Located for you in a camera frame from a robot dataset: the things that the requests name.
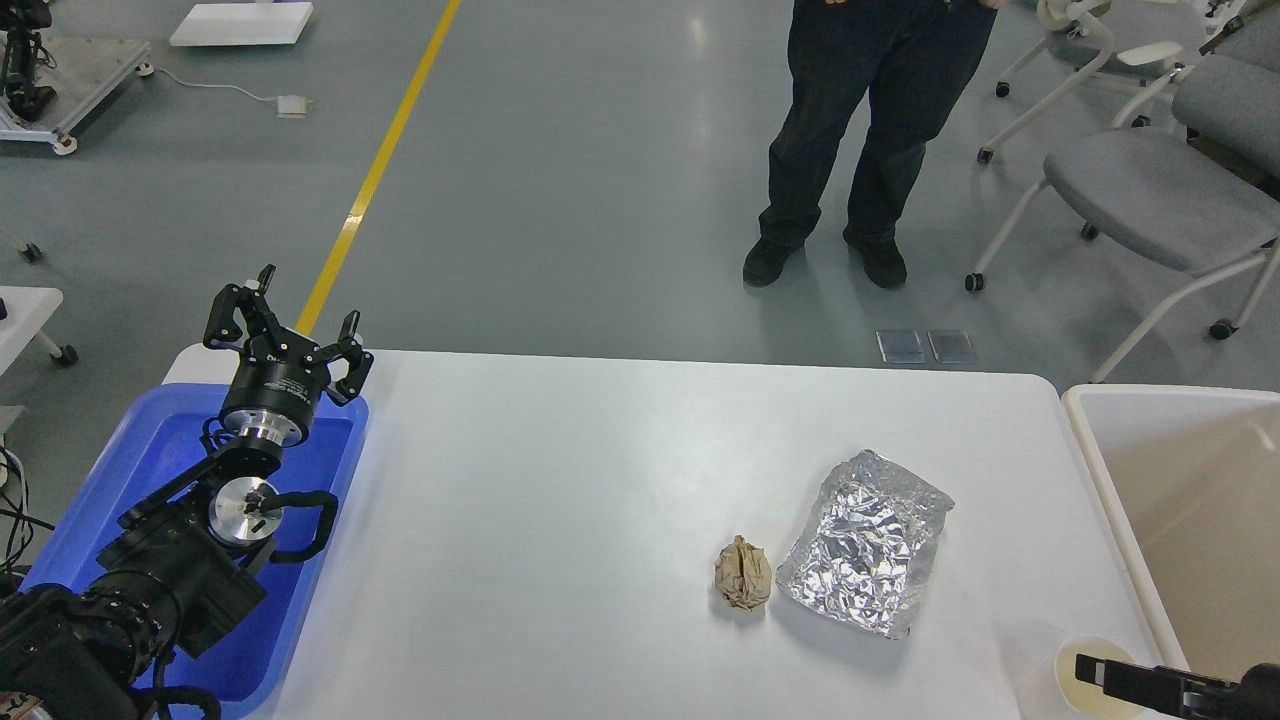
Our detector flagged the cream paper cup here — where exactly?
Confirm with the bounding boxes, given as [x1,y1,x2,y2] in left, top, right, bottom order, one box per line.
[1053,635,1146,719]

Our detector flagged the white power adapter with cable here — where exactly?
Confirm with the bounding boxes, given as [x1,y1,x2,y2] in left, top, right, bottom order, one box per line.
[154,65,314,119]

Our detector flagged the person in dark clothes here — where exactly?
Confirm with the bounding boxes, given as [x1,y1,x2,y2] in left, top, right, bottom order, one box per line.
[742,1,1001,290]

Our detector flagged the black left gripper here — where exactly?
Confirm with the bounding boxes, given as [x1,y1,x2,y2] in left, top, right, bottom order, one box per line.
[204,265,374,445]

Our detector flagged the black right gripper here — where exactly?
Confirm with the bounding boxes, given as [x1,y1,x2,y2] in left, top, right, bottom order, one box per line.
[1075,653,1245,719]

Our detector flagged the metal cart with equipment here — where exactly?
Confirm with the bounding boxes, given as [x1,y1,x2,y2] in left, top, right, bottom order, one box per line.
[1,1,154,156]

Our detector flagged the floor socket plate right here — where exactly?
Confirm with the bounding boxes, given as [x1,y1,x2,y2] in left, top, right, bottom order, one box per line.
[927,331,978,365]

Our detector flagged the floor socket plate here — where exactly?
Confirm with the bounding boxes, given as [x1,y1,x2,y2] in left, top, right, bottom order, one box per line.
[927,331,978,365]
[876,329,925,365]

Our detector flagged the beige plastic bin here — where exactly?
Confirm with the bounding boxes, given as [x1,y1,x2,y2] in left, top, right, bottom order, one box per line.
[1062,384,1279,679]

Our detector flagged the crumpled aluminium foil sheet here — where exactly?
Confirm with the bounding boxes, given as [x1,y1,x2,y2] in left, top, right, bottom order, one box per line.
[774,448,955,641]

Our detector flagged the floor socket plate left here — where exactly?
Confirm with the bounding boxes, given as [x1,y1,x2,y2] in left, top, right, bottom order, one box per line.
[876,329,925,365]

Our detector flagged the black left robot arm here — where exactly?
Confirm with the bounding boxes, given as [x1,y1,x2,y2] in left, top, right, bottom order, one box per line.
[3,264,375,719]

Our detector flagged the blue plastic bin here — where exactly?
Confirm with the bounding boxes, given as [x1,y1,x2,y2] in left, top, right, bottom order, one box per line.
[22,383,369,719]

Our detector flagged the grey chair white frame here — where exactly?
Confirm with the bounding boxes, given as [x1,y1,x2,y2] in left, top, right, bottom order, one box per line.
[964,128,1277,383]

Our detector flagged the white side table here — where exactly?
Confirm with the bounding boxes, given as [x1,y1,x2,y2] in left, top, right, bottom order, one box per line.
[1,286,79,374]

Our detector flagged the crumpled brown paper ball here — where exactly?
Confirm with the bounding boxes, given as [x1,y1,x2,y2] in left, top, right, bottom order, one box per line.
[713,534,773,612]

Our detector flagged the white flat board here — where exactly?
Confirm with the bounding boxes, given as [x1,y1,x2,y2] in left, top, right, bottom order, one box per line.
[169,1,314,47]

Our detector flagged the white office chair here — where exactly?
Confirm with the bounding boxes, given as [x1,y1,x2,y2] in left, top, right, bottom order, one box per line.
[975,1,1204,164]

